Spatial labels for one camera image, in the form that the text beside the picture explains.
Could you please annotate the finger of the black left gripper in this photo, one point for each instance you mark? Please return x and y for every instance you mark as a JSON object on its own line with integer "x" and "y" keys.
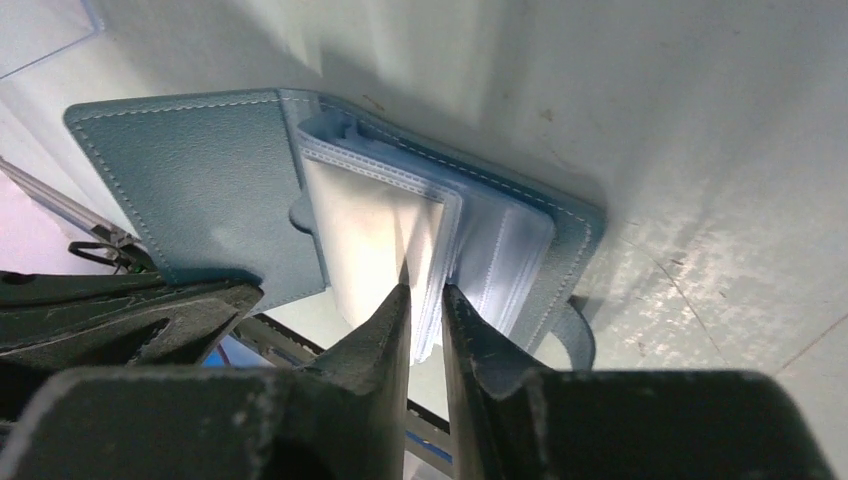
{"x": 51, "y": 323}

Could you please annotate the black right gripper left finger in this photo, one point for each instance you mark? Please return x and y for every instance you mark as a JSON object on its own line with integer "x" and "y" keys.
{"x": 340, "y": 416}

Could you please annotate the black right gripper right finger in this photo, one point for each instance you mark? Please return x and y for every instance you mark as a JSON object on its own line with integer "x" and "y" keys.
{"x": 512, "y": 417}

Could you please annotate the blue leather card holder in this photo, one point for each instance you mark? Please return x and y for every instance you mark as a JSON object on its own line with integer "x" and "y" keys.
{"x": 301, "y": 192}

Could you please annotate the clear acrylic card box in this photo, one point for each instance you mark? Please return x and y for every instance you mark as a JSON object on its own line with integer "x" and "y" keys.
{"x": 35, "y": 31}

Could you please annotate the aluminium front frame rail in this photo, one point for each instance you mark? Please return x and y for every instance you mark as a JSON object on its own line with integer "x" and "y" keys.
{"x": 68, "y": 209}

